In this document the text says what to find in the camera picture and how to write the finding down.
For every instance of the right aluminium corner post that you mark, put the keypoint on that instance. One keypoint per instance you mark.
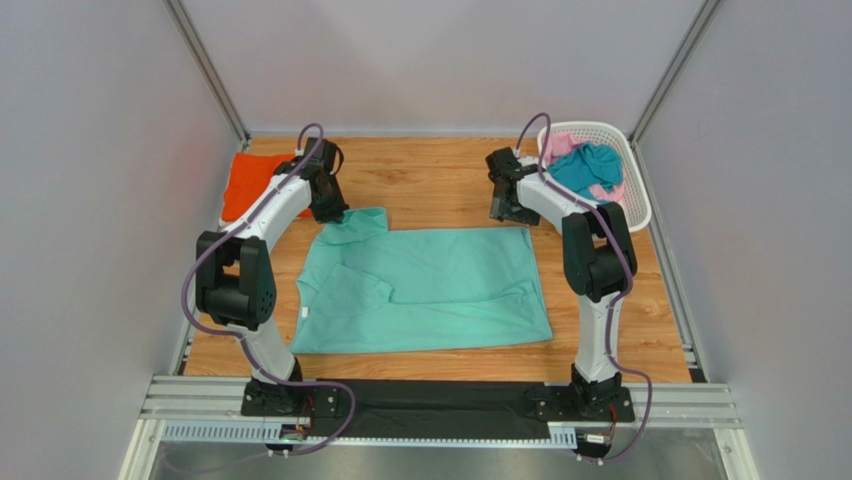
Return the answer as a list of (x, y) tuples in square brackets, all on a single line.
[(686, 48)]

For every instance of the pink t-shirt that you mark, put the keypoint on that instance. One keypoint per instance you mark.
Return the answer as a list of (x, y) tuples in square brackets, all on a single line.
[(559, 143)]

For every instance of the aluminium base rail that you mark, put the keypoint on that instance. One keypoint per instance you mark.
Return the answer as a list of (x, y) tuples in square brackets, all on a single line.
[(208, 409)]

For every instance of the mint green t-shirt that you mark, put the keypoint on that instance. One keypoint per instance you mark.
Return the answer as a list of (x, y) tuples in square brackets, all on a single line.
[(366, 288)]

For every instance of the aluminium corner post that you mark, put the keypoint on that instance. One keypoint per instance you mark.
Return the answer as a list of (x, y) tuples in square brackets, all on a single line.
[(686, 48), (187, 29)]

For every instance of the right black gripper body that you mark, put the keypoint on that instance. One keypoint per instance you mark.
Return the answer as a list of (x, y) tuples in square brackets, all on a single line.
[(505, 209)]

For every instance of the left aluminium corner post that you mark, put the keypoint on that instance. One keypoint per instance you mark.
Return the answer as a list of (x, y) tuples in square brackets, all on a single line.
[(187, 29)]

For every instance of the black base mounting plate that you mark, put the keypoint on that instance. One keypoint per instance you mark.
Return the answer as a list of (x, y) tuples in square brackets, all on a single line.
[(431, 410)]

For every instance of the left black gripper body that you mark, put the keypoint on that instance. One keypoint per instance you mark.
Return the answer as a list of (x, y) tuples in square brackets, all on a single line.
[(332, 207)]

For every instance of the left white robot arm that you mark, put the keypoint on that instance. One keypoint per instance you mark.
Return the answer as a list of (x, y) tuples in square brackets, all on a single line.
[(233, 274)]

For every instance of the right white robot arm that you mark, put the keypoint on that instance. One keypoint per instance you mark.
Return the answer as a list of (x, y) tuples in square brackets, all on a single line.
[(598, 263)]

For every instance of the folded orange t-shirt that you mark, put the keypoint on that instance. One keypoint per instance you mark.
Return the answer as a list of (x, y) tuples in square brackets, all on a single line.
[(249, 177)]

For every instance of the white plastic laundry basket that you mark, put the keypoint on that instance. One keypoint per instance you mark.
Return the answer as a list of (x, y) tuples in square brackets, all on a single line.
[(594, 160)]

